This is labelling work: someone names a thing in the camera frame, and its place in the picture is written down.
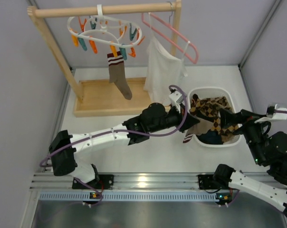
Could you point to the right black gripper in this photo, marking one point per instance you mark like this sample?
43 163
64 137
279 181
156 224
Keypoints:
240 120

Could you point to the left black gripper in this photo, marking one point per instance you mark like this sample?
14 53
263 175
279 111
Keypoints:
182 119

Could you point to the white round clip hanger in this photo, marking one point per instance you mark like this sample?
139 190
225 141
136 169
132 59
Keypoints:
121 36

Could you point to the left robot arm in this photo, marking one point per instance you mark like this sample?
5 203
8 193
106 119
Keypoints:
68 150

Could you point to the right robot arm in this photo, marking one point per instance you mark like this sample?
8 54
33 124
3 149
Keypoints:
268 151

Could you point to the pile of socks in basket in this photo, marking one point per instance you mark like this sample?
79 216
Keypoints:
208 109

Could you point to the white plastic laundry basket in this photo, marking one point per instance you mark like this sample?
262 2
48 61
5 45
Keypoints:
209 92

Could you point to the white hanging garment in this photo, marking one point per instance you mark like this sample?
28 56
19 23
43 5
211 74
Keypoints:
163 70

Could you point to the wooden clothes rack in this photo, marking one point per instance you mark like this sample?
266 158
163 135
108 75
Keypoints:
98 97

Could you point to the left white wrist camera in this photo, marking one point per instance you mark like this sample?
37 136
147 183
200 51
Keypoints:
178 101

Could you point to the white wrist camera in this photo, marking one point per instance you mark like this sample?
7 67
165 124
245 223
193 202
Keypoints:
275 112
178 101

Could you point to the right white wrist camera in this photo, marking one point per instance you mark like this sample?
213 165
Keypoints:
275 112

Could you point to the aluminium mounting rail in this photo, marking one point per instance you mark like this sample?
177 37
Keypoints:
179 187

